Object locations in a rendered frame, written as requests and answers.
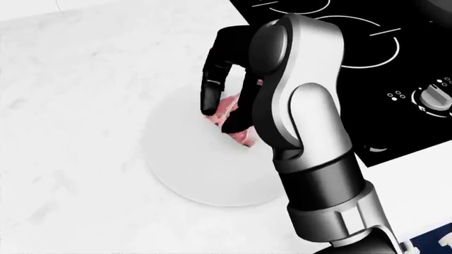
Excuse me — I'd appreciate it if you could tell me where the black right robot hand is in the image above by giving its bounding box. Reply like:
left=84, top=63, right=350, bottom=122
left=200, top=24, right=266, bottom=134

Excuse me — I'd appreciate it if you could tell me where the raw pink lamb chop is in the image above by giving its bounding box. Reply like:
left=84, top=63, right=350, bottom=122
left=204, top=92, right=258, bottom=148

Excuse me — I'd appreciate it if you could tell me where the white round plate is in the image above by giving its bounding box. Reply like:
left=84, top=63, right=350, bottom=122
left=140, top=68, right=287, bottom=207

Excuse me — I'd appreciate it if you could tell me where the black glass cooktop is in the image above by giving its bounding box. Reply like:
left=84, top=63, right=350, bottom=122
left=229, top=0, right=452, bottom=168

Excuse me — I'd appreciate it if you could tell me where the silver stove knob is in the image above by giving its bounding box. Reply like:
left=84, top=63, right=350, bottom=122
left=418, top=85, right=452, bottom=111

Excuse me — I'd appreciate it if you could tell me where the dark blue robot torso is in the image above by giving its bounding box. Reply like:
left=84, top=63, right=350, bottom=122
left=400, top=221, right=452, bottom=254

